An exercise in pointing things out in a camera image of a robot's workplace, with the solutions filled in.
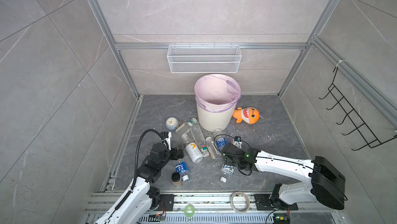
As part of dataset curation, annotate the cream ribbed waste bin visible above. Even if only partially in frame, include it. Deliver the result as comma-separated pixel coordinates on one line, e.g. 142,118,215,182
196,103,237,132

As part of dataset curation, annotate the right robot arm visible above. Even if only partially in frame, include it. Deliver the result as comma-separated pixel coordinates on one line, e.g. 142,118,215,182
214,134,347,210

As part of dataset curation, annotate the orange shark plush toy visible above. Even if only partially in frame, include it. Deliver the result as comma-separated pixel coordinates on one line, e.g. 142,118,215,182
232,107,263,124

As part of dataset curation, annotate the green label water bottle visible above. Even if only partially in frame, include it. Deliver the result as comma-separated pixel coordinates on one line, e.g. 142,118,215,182
220,164,235,183

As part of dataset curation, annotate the small round white clock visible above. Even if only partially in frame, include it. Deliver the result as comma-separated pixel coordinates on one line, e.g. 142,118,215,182
165,116,179,131

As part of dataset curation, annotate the pink plastic bin liner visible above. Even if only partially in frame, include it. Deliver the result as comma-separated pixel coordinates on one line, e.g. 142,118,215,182
194,74,242,113

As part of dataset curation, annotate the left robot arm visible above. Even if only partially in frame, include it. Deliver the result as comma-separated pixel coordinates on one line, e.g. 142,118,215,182
91,129,172,224

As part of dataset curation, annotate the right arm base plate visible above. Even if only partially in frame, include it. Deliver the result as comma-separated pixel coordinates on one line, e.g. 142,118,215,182
254,194,298,211

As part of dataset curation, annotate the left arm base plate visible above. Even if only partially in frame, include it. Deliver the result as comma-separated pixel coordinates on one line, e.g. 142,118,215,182
149,194,175,212

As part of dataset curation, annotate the tall clear green-cap bottle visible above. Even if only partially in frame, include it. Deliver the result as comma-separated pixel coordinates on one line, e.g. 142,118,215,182
190,124,209,158

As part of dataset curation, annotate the white bottle yellow label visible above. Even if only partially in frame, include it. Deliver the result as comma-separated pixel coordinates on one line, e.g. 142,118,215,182
185,142,203,164

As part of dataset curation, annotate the roll of clear tape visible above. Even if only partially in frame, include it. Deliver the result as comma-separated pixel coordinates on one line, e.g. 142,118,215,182
230,192,251,214

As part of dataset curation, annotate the blue label bottle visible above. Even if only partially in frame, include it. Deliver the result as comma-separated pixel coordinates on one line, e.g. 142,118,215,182
175,161,189,182
214,129,229,151

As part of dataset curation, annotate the green tape roll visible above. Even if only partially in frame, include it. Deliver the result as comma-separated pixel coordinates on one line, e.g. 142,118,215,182
184,204,195,218

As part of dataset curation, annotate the white wire mesh basket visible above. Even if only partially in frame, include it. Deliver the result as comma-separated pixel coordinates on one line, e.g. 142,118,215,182
167,45,242,74

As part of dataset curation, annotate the black wire hook rack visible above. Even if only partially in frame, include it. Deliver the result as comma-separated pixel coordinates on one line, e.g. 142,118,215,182
319,67,397,151

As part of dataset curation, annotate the brown jar black lid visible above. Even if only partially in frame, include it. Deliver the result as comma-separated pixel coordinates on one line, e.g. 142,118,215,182
171,172,183,187

